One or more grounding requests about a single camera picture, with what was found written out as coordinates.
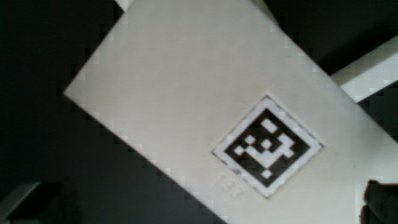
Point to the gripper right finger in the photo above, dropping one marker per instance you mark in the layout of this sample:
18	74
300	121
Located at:
378	212

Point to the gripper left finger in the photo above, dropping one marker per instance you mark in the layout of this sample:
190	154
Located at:
41	203

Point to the white cabinet top block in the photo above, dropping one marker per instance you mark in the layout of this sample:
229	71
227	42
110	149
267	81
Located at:
206	91

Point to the white cabinet body box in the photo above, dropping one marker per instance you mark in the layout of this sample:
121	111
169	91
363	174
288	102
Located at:
370	73

